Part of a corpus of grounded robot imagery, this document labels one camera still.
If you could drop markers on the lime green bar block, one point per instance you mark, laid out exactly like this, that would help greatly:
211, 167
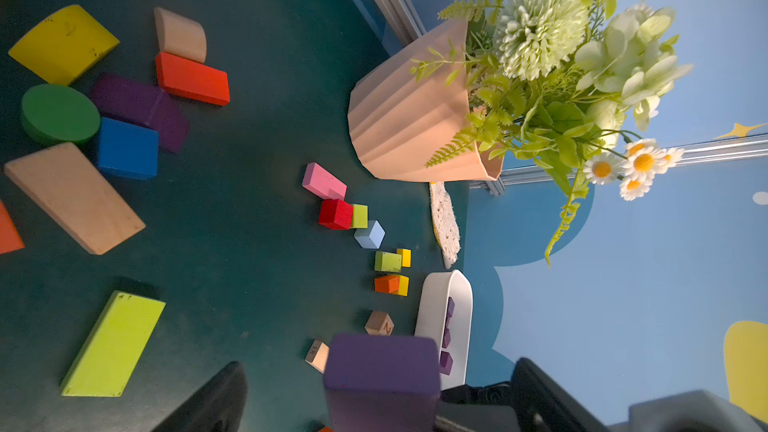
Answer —
109, 355

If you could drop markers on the purple long block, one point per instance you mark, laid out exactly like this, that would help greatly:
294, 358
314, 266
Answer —
382, 383

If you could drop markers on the yellow cube upper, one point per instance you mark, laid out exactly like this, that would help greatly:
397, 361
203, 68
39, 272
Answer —
406, 257

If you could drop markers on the wooden number cube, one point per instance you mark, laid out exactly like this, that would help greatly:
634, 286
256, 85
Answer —
379, 324

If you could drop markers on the lime green cube block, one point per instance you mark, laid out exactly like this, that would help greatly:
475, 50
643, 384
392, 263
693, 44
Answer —
359, 217

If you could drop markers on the small tan arch block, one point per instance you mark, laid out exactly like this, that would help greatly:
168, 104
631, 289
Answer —
180, 36

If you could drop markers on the light blue cube block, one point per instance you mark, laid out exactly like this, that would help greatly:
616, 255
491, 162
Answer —
371, 237

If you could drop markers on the green cylinder block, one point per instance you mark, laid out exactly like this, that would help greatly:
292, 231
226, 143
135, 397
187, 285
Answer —
53, 114

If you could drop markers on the red rectangular block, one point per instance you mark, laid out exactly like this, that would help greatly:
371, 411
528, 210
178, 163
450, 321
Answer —
188, 79

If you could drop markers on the white storage bin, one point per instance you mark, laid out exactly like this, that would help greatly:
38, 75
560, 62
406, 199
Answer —
431, 320

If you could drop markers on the red cube block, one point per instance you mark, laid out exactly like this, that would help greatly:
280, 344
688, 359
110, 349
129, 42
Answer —
336, 214

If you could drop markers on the tan wooden block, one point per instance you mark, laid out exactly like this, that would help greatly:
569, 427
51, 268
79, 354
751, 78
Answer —
65, 184

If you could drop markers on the white green flower bouquet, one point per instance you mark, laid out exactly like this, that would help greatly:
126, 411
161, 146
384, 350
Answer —
570, 85

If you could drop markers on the pink rectangular block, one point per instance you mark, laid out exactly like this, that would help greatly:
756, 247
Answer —
322, 183

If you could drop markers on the pale wooden long block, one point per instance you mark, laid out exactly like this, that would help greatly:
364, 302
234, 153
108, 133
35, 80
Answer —
317, 355

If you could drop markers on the orange block left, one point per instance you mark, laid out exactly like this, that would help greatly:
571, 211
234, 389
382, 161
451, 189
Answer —
10, 239

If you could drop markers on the small orange block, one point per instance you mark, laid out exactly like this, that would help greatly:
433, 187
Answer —
387, 284

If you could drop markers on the yellow half cylinder block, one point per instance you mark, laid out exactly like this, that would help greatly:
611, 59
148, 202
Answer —
63, 46

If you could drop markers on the purple cube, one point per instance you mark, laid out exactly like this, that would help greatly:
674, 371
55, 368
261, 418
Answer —
446, 339
445, 363

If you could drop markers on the white knit work glove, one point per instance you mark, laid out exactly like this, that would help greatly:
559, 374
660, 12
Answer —
445, 225

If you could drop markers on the yellow cube lower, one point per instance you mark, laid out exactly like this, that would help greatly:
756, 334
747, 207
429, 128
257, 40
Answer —
403, 286

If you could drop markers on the lime green long block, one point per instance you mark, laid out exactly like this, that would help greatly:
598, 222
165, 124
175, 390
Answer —
387, 262

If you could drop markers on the pink flower pot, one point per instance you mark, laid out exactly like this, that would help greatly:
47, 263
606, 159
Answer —
396, 123

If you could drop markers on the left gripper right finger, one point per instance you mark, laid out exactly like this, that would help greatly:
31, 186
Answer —
540, 401

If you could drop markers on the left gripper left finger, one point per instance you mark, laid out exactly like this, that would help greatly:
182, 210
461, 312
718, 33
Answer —
217, 406

